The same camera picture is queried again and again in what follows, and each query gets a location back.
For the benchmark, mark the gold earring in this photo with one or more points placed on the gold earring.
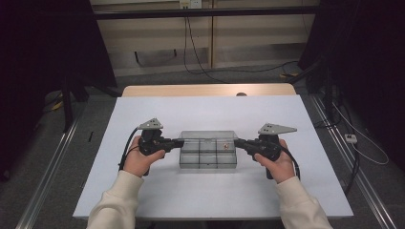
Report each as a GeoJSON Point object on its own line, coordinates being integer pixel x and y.
{"type": "Point", "coordinates": [226, 146]}

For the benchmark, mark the black curtain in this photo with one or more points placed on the black curtain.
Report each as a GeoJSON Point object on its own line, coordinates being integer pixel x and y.
{"type": "Point", "coordinates": [366, 47]}
{"type": "Point", "coordinates": [38, 47]}

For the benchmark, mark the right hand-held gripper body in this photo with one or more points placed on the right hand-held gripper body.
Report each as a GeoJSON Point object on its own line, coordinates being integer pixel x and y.
{"type": "Point", "coordinates": [267, 148]}

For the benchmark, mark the person's left hand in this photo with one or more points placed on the person's left hand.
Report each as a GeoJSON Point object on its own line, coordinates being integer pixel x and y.
{"type": "Point", "coordinates": [138, 162]}

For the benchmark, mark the black horizontal bar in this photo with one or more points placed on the black horizontal bar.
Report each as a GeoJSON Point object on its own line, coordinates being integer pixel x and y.
{"type": "Point", "coordinates": [207, 12]}

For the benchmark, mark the white table board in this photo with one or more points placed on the white table board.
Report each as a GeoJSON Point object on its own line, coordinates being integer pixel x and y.
{"type": "Point", "coordinates": [207, 194]}

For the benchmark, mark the grey transparent compartment box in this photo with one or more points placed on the grey transparent compartment box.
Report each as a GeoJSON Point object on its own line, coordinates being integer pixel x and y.
{"type": "Point", "coordinates": [207, 157]}

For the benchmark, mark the white wall socket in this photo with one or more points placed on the white wall socket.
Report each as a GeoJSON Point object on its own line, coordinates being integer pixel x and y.
{"type": "Point", "coordinates": [191, 4]}

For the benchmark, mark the person's right hand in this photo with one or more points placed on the person's right hand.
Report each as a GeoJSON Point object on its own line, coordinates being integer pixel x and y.
{"type": "Point", "coordinates": [281, 168]}

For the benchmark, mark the white power strip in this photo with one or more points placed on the white power strip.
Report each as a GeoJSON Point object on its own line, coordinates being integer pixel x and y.
{"type": "Point", "coordinates": [351, 138]}

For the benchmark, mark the aluminium floor rail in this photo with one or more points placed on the aluminium floor rail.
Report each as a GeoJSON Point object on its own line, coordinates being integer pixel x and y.
{"type": "Point", "coordinates": [359, 178]}
{"type": "Point", "coordinates": [47, 178]}

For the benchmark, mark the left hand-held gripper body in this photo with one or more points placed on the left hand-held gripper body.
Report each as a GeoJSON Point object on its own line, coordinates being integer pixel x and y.
{"type": "Point", "coordinates": [151, 143]}

